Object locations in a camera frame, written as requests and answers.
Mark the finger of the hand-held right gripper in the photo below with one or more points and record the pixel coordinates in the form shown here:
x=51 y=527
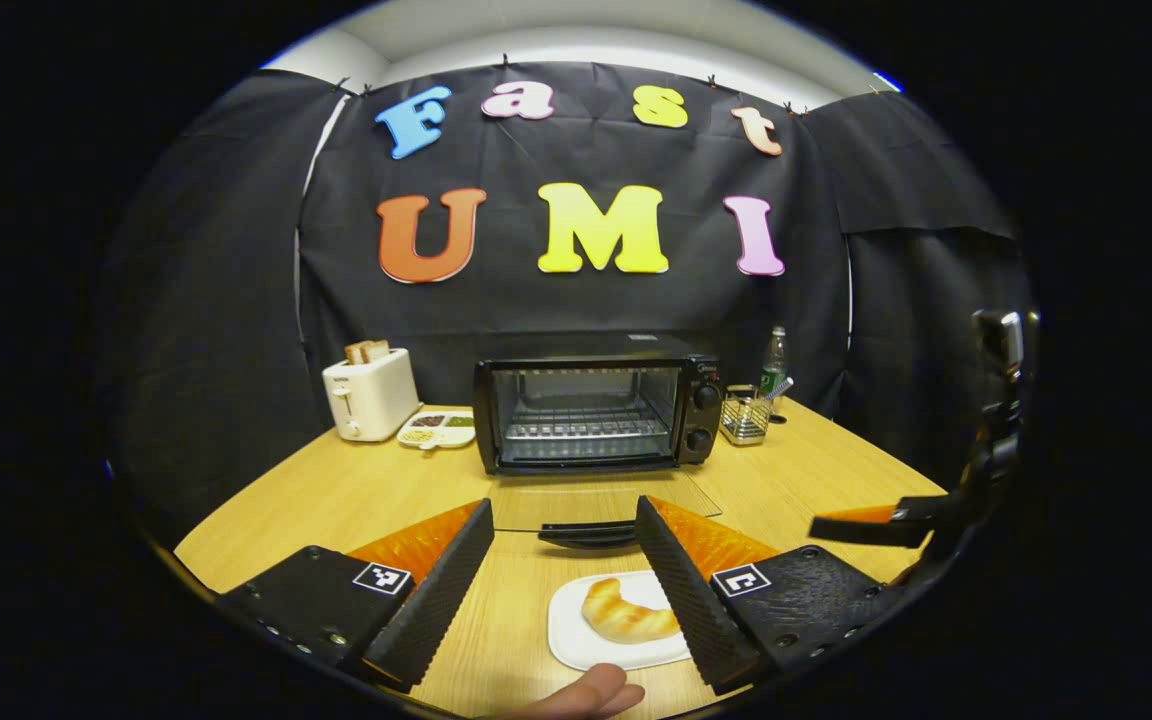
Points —
x=866 y=528

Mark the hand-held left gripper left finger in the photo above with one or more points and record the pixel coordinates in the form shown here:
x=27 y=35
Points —
x=446 y=590

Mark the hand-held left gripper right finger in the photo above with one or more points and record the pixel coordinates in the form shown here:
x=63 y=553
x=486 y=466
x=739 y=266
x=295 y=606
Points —
x=681 y=590

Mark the golden croissant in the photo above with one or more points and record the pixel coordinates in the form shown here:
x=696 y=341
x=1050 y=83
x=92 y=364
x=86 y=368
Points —
x=626 y=615

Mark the black electric oven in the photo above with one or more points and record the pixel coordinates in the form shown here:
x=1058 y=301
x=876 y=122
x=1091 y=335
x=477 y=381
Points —
x=698 y=420

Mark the white square plate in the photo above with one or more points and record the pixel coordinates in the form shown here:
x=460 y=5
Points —
x=574 y=640

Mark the divided white snack dish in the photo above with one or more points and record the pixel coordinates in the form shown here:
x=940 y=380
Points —
x=436 y=430

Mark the green water bottle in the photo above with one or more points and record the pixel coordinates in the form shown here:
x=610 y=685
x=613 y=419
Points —
x=774 y=365

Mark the white toaster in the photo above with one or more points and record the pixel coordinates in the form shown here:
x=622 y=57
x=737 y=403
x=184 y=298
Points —
x=371 y=400

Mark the toast slice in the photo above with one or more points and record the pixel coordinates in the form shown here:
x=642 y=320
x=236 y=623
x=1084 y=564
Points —
x=356 y=353
x=378 y=350

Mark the black backdrop cloth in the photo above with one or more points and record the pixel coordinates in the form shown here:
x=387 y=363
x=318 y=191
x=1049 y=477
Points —
x=536 y=310

